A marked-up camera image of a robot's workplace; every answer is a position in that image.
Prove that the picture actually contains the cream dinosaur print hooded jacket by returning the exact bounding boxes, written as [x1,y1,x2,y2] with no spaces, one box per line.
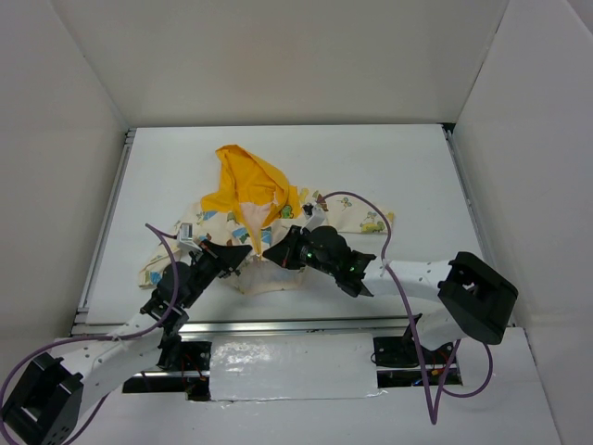
[137,145,395,295]

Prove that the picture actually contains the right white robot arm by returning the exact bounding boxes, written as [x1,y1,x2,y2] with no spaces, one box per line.
[263,226,518,362]

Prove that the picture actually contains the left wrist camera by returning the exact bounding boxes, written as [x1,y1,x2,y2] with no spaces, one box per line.
[176,222,198,252]

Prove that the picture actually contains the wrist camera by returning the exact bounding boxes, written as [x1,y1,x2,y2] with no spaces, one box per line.
[302,203,326,232]
[176,222,198,252]

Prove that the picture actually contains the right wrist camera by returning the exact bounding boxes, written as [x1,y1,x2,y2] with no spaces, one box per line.
[302,203,326,232]

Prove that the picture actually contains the aluminium table frame rail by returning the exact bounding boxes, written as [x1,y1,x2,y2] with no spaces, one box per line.
[70,124,518,336]

